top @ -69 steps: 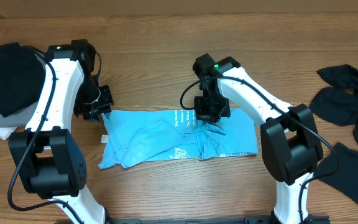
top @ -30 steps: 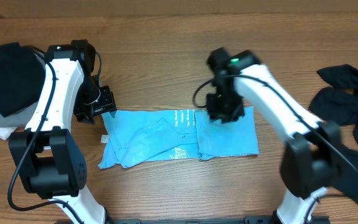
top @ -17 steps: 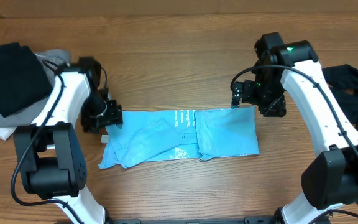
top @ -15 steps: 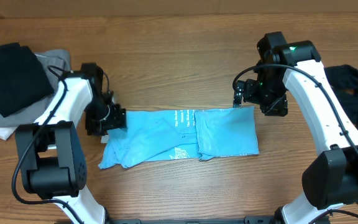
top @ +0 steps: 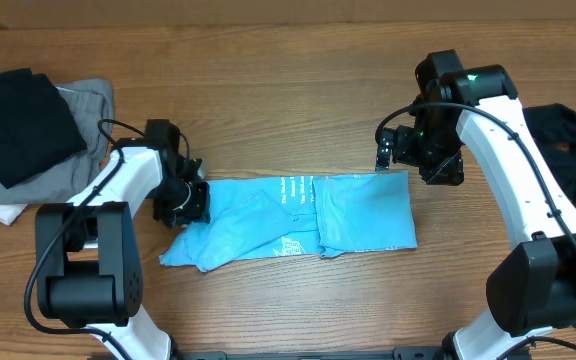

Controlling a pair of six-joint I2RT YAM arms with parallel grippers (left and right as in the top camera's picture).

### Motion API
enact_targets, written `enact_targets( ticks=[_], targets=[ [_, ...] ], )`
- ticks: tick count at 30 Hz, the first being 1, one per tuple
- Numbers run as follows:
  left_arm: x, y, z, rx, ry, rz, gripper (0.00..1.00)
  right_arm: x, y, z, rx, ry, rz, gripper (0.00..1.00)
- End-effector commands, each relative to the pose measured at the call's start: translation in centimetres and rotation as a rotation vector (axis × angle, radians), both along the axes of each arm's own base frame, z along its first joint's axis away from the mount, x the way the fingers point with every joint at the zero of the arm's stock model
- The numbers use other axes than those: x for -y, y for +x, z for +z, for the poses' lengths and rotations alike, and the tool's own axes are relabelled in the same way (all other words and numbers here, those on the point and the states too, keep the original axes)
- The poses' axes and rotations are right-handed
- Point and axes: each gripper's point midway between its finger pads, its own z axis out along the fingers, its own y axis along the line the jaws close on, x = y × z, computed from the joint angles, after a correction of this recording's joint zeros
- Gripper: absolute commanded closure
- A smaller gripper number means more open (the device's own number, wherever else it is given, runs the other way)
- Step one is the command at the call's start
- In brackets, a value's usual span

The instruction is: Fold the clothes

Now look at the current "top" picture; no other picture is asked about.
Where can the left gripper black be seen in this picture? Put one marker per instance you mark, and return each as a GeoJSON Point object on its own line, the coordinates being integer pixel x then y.
{"type": "Point", "coordinates": [198, 212]}

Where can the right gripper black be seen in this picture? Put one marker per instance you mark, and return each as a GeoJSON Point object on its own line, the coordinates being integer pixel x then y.
{"type": "Point", "coordinates": [450, 172]}

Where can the light blue printed t-shirt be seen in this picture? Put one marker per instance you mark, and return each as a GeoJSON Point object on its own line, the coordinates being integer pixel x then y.
{"type": "Point", "coordinates": [298, 215]}

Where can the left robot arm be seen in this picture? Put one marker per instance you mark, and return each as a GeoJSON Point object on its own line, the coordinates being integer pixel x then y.
{"type": "Point", "coordinates": [88, 276]}

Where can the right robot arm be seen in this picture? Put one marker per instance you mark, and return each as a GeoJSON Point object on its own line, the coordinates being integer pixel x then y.
{"type": "Point", "coordinates": [532, 292]}

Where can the grey folded garment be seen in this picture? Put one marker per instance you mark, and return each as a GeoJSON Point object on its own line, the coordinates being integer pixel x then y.
{"type": "Point", "coordinates": [89, 101]}

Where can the black folded garment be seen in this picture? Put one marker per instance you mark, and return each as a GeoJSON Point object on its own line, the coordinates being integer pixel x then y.
{"type": "Point", "coordinates": [37, 128]}

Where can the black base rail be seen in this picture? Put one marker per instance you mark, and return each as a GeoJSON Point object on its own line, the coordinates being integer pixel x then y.
{"type": "Point", "coordinates": [308, 356]}

